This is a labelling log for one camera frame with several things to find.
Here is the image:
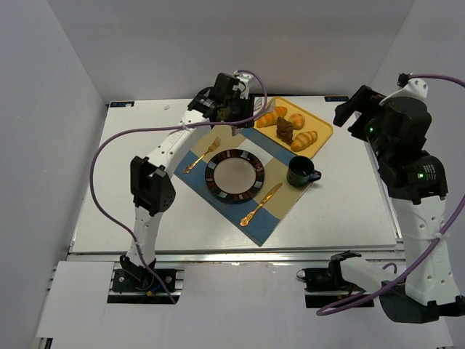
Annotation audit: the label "steel serving tongs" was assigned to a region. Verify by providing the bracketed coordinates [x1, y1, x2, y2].
[231, 95, 275, 136]

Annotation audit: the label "striped bread roll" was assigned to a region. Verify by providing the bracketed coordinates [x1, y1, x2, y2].
[291, 131, 318, 152]
[256, 106, 288, 128]

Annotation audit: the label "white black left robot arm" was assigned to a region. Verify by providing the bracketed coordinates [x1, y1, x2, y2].
[120, 71, 254, 291]

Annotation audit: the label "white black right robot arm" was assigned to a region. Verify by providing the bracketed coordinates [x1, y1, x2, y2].
[329, 81, 464, 324]

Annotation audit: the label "yellow plastic tray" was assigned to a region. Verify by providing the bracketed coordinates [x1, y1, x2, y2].
[254, 97, 333, 159]

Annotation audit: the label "small round bun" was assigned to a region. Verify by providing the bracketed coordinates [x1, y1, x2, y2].
[288, 113, 306, 130]

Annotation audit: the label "chocolate croissant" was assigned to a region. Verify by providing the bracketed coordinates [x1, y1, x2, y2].
[276, 117, 294, 145]

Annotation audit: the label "dark rimmed ceramic plate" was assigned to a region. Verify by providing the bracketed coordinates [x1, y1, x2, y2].
[204, 149, 265, 204]

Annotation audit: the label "dark green mug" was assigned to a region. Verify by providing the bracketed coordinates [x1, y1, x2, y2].
[286, 156, 322, 188]

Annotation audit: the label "gold ornate fork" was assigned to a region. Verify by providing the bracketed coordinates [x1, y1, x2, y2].
[183, 137, 221, 173]

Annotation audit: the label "blue beige patchwork placemat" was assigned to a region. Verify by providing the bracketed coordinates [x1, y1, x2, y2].
[175, 126, 306, 246]

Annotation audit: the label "gold ornate knife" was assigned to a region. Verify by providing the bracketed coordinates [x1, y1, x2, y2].
[240, 182, 283, 227]

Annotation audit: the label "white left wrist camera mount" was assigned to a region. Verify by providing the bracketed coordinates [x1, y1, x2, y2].
[233, 70, 255, 100]

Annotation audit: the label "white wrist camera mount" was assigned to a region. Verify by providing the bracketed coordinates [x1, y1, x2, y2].
[233, 70, 255, 100]
[379, 73, 429, 106]

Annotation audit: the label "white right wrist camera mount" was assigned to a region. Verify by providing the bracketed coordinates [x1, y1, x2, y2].
[379, 73, 429, 106]

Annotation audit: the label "aluminium table edge rail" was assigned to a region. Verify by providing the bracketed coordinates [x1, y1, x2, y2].
[67, 239, 406, 263]

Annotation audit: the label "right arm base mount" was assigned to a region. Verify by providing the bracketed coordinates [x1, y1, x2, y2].
[296, 251, 362, 309]

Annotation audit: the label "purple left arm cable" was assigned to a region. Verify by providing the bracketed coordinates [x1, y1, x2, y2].
[89, 68, 270, 305]

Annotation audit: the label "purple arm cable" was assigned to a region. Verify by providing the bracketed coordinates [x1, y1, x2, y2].
[89, 68, 270, 305]
[315, 73, 465, 316]

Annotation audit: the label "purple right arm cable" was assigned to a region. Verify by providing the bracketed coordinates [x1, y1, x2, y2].
[315, 73, 465, 316]

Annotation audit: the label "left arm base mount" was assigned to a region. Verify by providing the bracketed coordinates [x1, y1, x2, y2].
[107, 268, 185, 305]

